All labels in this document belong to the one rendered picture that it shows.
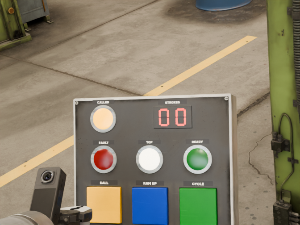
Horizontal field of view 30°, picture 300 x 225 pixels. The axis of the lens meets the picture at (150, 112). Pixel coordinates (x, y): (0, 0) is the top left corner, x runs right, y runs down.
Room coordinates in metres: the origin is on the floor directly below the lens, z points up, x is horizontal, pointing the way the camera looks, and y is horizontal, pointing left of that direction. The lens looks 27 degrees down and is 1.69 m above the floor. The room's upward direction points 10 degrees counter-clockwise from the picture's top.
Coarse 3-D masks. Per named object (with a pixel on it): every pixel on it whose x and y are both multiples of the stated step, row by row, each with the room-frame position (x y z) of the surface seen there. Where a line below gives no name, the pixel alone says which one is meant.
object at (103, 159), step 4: (96, 152) 1.02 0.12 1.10; (100, 152) 1.02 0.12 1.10; (104, 152) 1.02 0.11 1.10; (108, 152) 1.01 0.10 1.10; (96, 156) 1.02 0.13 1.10; (100, 156) 1.01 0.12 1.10; (104, 156) 1.01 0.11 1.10; (108, 156) 1.01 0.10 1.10; (112, 156) 1.01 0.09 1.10; (96, 160) 1.01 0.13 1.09; (100, 160) 1.01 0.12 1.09; (104, 160) 1.01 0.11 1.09; (108, 160) 1.01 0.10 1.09; (112, 160) 1.00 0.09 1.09; (96, 164) 1.01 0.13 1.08; (100, 164) 1.01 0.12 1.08; (104, 164) 1.00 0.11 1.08; (108, 164) 1.00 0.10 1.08; (100, 168) 1.00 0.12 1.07; (104, 168) 1.00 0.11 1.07
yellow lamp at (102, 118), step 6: (102, 108) 1.06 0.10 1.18; (96, 114) 1.06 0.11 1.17; (102, 114) 1.05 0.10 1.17; (108, 114) 1.05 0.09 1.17; (96, 120) 1.05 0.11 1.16; (102, 120) 1.05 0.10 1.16; (108, 120) 1.04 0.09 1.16; (96, 126) 1.05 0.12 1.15; (102, 126) 1.04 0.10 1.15; (108, 126) 1.04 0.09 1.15
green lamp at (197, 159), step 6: (192, 150) 0.96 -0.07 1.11; (198, 150) 0.96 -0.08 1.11; (192, 156) 0.95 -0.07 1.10; (198, 156) 0.95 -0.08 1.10; (204, 156) 0.95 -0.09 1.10; (192, 162) 0.95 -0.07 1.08; (198, 162) 0.94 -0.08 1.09; (204, 162) 0.94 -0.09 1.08; (192, 168) 0.94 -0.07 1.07; (198, 168) 0.94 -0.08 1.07
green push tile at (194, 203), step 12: (180, 192) 0.92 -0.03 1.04; (192, 192) 0.92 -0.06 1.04; (204, 192) 0.91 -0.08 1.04; (216, 192) 0.90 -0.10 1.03; (180, 204) 0.91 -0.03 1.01; (192, 204) 0.91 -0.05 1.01; (204, 204) 0.90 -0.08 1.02; (216, 204) 0.89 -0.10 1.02; (180, 216) 0.90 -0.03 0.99; (192, 216) 0.90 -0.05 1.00; (204, 216) 0.89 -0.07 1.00; (216, 216) 0.88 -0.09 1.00
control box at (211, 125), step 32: (160, 96) 1.04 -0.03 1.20; (192, 96) 1.01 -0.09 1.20; (224, 96) 0.99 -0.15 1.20; (96, 128) 1.05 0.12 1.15; (128, 128) 1.03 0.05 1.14; (160, 128) 1.00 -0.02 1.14; (192, 128) 0.98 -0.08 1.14; (224, 128) 0.96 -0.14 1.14; (128, 160) 1.00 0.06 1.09; (160, 160) 0.97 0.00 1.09; (224, 160) 0.93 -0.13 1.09; (128, 192) 0.96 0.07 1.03; (224, 192) 0.90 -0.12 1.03; (96, 224) 0.95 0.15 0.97; (128, 224) 0.93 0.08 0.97; (224, 224) 0.88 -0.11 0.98
